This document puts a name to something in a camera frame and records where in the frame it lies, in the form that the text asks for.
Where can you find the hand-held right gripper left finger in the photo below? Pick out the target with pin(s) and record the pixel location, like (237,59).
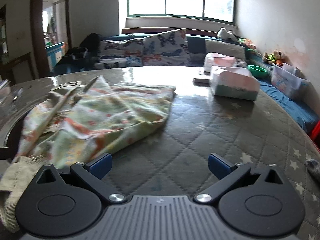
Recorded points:
(101,166)

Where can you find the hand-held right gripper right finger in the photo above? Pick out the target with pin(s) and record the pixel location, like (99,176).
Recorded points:
(219,166)

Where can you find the pink tissue pack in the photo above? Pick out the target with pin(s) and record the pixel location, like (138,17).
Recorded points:
(232,82)
(218,60)

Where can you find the grey fuzzy slipper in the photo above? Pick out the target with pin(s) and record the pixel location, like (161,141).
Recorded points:
(313,168)

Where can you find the green plastic bowl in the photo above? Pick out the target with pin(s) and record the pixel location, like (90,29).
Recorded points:
(257,71)

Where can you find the red plastic stool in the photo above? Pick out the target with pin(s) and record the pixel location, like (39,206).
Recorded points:
(316,130)

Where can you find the folded butterfly print blanket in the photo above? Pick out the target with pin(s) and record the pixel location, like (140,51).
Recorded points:
(117,62)

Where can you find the clear plastic storage box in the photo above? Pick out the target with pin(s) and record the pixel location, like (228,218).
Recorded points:
(287,82)

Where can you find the black bag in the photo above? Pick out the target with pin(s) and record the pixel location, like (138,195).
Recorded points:
(85,50)

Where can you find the grey pillow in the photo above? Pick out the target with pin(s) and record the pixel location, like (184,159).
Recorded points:
(225,47)

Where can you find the small butterfly print cushion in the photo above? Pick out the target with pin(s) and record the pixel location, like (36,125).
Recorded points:
(120,47)

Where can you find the light blue cabinet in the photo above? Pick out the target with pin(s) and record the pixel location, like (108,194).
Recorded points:
(55,55)

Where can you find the brown green plush toys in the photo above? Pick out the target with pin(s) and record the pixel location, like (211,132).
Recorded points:
(273,58)

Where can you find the colourful plastic toys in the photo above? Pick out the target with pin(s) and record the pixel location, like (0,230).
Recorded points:
(246,43)

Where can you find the clear plastic container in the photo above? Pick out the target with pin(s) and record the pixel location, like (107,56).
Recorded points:
(4,84)

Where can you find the large butterfly print pillow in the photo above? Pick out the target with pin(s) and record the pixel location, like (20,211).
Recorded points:
(165,47)

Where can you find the white plush toy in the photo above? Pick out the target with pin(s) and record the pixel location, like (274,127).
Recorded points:
(226,34)

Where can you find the dark wooden door frame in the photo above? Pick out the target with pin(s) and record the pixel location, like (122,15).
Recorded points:
(36,30)

